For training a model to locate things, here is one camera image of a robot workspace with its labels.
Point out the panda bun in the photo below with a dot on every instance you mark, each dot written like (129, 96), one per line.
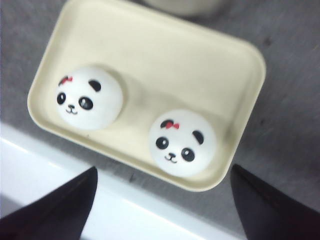
(89, 98)
(182, 142)

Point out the panda bun front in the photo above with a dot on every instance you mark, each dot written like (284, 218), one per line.
(182, 142)

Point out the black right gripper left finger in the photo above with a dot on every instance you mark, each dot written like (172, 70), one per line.
(59, 215)

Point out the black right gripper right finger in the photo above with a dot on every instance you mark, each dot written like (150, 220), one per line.
(266, 213)

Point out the stainless steel steamer pot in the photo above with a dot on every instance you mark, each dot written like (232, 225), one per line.
(188, 8)

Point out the cream rectangular tray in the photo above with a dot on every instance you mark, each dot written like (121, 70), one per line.
(163, 63)

